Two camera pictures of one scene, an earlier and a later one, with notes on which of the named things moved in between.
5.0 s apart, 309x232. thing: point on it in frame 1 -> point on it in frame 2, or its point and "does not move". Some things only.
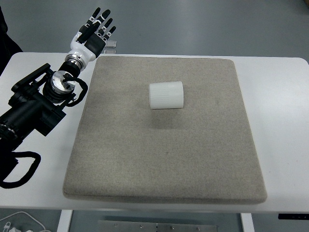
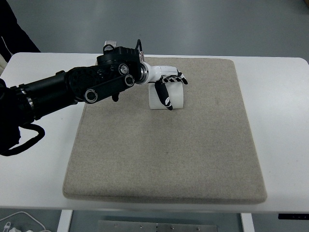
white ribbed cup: x=166 y=95 does not move
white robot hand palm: x=79 y=53 -> x=149 y=73
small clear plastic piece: x=111 y=44 does not move
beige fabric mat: x=204 y=152 does not move
